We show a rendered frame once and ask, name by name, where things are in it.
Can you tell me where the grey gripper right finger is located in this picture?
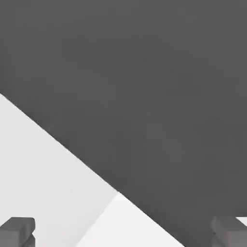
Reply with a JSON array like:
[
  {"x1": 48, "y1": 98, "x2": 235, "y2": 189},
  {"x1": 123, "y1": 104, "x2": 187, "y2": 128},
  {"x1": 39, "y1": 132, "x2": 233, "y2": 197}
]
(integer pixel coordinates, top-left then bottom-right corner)
[{"x1": 210, "y1": 216, "x2": 247, "y2": 247}]

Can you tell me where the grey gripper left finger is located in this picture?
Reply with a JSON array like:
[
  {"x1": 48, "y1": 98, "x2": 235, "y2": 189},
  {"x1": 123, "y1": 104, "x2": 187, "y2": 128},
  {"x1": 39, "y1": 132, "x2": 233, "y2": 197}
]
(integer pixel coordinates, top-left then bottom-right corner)
[{"x1": 0, "y1": 217, "x2": 36, "y2": 247}]

